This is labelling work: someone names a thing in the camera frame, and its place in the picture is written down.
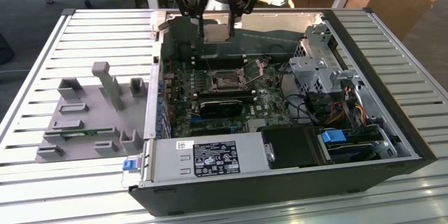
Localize silver card retention bracket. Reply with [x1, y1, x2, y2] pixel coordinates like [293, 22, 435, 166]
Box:
[151, 11, 176, 41]

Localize silver metal drive cage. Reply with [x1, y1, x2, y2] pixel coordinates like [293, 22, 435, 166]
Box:
[288, 24, 361, 94]

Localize long locking lever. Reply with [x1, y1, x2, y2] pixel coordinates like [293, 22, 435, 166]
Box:
[244, 68, 271, 89]

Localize metal socket cover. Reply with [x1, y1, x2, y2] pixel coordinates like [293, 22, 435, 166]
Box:
[240, 58, 269, 78]

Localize blue case latch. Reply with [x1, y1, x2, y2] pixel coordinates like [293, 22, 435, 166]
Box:
[121, 157, 140, 173]

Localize CPU socket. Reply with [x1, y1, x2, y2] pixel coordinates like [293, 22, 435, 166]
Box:
[208, 70, 247, 91]

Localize black expansion slot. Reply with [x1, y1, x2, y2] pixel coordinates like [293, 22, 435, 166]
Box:
[191, 126, 235, 136]

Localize silver power supply with label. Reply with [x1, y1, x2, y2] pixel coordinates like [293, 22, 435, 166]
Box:
[139, 132, 275, 186]

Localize green motherboard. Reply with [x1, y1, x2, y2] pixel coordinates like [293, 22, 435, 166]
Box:
[163, 57, 295, 138]

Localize yellow red wire bundle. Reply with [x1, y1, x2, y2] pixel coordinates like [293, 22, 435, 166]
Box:
[325, 84, 368, 126]

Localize blue disk carrier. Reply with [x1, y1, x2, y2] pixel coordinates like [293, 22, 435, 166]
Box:
[320, 128, 347, 146]

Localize wooden cabinet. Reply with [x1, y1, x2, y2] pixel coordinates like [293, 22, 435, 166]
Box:
[363, 0, 448, 41]

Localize short locking lever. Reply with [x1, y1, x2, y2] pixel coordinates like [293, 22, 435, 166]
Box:
[205, 58, 217, 78]

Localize disk bay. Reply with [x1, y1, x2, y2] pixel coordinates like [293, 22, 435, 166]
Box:
[317, 125, 399, 165]

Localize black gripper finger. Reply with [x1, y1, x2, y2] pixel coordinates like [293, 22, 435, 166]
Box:
[223, 0, 261, 39]
[167, 0, 213, 44]

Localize green RAM stick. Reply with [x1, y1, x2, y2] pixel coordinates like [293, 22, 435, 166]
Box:
[61, 128, 116, 137]

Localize black graphics card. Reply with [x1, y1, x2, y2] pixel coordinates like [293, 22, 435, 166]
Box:
[199, 99, 245, 120]

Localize silver CPU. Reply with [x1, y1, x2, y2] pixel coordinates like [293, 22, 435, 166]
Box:
[203, 23, 232, 44]

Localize black wire bundle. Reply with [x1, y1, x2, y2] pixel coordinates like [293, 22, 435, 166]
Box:
[283, 91, 325, 125]

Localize grey plastic parts rack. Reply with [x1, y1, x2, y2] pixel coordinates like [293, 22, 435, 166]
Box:
[35, 61, 151, 165]

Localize black RAM slots behind socket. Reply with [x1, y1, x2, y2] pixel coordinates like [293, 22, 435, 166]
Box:
[192, 55, 248, 69]

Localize small silver heat sink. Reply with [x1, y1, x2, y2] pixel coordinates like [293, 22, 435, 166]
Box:
[247, 119, 268, 132]

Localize black RAM slots beside card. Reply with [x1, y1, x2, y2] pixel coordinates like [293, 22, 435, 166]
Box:
[196, 89, 256, 102]

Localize black open PC case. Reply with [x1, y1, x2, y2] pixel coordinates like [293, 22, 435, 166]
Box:
[128, 7, 439, 217]

